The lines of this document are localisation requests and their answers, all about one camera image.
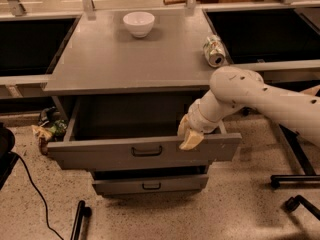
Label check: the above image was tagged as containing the black cable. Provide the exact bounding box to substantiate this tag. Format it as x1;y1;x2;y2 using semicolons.
13;151;66;240

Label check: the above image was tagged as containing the grey drawer cabinet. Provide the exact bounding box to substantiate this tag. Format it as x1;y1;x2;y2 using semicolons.
43;7;234;196

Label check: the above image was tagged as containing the black caster leg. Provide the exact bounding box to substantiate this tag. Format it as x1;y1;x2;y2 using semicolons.
285;195;320;220

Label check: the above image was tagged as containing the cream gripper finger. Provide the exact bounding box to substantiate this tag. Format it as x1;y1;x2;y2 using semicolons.
177;114;189;136
179;129;204;150

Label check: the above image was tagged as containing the black chair base right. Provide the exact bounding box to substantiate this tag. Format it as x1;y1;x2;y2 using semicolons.
270;125;320;189

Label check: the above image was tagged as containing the grey bottom drawer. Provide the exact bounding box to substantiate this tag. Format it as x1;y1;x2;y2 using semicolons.
93;174;208;196

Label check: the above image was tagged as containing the black base left edge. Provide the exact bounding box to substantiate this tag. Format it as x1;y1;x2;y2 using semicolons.
0;123;18;190

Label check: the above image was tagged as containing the crushed green white can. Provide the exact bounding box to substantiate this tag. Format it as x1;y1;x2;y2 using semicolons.
203;35;225;68

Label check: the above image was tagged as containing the black tube leg bottom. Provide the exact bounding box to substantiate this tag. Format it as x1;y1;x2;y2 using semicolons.
70;200;92;240

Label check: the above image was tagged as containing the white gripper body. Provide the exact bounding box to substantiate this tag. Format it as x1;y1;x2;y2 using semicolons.
187;99;221;134

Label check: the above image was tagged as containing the white ceramic bowl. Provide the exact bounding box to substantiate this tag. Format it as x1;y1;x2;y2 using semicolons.
123;11;155;38

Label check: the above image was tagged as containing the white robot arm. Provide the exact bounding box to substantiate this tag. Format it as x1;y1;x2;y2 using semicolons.
177;66;320;150

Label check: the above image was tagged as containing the grey top drawer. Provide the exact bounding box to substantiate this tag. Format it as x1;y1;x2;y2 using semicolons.
48;92;241;171

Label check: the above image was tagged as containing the grey drawer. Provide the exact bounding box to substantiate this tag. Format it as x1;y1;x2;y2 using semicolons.
48;92;241;171
93;174;208;196

